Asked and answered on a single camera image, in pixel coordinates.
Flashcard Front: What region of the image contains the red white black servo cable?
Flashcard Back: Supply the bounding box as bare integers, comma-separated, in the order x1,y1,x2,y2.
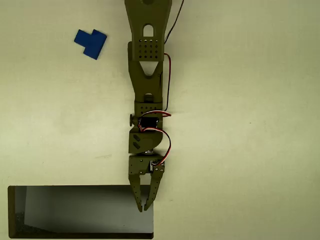
137,111,173,167

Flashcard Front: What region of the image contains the blue T-shaped block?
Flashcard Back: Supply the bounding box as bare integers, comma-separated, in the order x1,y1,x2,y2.
73,29,108,61

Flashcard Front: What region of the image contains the dark rectangular bin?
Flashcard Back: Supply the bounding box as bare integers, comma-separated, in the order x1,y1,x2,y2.
7,184,155,240

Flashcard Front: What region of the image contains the thin red black arm cable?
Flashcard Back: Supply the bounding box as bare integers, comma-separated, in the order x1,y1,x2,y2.
161,0,185,113

